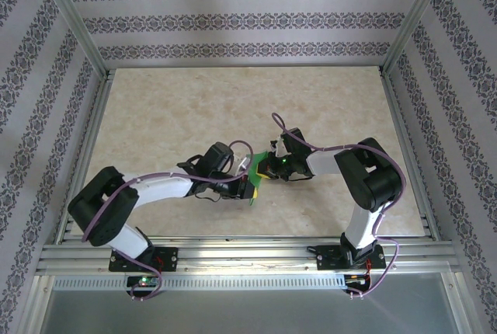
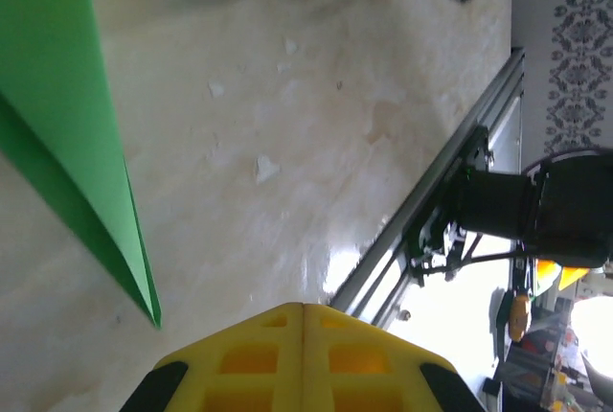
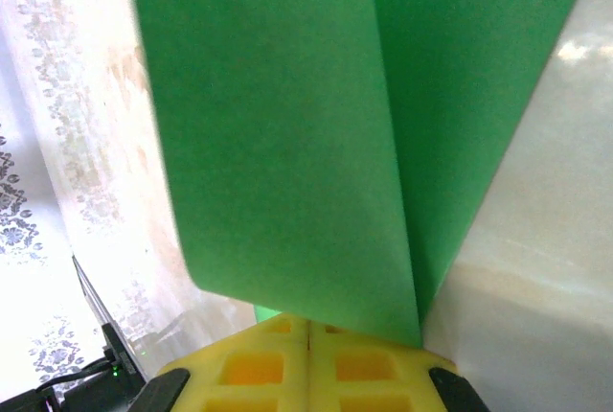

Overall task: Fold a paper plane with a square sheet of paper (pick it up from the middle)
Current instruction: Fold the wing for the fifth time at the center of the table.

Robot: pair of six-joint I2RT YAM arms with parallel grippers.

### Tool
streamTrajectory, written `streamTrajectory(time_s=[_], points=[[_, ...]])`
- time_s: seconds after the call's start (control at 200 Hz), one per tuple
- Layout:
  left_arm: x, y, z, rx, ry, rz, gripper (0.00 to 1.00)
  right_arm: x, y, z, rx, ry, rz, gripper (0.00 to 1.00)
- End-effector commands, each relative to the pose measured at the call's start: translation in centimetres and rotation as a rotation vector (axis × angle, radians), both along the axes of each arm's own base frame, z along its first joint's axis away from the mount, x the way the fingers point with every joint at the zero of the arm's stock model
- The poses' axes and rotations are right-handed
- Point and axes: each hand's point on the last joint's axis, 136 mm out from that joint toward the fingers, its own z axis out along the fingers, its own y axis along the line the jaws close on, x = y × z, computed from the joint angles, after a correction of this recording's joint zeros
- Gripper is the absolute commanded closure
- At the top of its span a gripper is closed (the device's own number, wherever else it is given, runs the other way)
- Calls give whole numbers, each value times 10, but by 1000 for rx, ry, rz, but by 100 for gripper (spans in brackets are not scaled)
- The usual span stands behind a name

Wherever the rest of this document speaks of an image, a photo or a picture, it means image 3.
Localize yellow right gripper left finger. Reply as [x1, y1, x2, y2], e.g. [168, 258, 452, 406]
[136, 313, 310, 412]

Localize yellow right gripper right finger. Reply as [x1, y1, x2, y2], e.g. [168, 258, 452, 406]
[306, 320, 493, 412]

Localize green square paper sheet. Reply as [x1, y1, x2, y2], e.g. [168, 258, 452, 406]
[122, 0, 601, 351]

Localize controller board green light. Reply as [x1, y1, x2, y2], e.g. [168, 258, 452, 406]
[102, 323, 145, 384]

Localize aluminium side rail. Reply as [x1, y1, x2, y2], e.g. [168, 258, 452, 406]
[71, 256, 148, 384]

